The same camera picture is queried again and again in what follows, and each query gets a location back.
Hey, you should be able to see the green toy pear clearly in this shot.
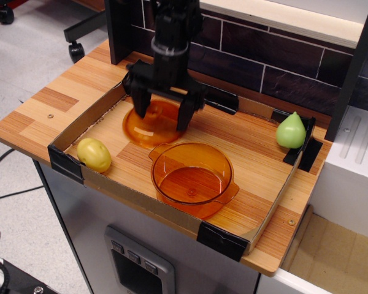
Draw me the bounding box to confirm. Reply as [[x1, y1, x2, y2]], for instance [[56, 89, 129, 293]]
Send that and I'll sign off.
[[276, 112, 306, 149]]

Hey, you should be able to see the orange transparent plastic pot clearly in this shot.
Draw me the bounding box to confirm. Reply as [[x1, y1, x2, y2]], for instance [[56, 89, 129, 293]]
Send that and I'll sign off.
[[149, 142, 240, 219]]

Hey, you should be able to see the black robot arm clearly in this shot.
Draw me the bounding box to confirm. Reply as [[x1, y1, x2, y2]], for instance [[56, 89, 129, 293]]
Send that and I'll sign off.
[[123, 1, 206, 132]]

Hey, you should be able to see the yellow toy potato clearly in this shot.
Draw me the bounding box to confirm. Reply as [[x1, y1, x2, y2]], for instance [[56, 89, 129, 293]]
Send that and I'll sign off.
[[77, 138, 112, 173]]

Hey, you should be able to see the black vertical post right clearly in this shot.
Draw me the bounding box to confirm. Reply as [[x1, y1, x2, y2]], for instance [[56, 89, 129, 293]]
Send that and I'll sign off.
[[324, 16, 368, 142]]

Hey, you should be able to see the white toy sink counter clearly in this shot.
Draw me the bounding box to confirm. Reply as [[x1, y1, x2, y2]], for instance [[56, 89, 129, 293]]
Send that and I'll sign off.
[[310, 107, 368, 237]]

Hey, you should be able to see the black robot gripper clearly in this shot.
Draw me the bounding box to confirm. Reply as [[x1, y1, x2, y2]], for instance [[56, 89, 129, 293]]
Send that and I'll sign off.
[[123, 38, 206, 132]]

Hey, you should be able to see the grey toy oven front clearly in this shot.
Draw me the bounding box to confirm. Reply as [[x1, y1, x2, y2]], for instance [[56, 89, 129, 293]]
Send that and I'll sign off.
[[36, 163, 260, 293]]

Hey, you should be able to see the black vertical post left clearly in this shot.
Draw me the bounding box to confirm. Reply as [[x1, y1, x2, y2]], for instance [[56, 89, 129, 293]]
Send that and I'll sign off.
[[104, 0, 156, 66]]

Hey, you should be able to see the black chair base with casters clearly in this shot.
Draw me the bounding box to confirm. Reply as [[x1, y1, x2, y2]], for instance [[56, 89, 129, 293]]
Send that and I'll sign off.
[[0, 0, 106, 63]]

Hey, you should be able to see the orange transparent pot lid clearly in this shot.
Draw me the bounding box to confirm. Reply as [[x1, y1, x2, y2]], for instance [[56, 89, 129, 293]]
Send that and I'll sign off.
[[122, 100, 184, 148]]

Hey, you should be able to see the cardboard fence with black tape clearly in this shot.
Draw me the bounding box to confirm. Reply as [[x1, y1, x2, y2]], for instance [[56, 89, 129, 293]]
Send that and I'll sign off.
[[47, 59, 324, 263]]

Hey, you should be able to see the black vertical post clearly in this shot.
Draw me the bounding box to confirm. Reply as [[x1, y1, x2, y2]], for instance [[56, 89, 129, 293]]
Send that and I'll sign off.
[[104, 0, 156, 66], [324, 16, 368, 142]]

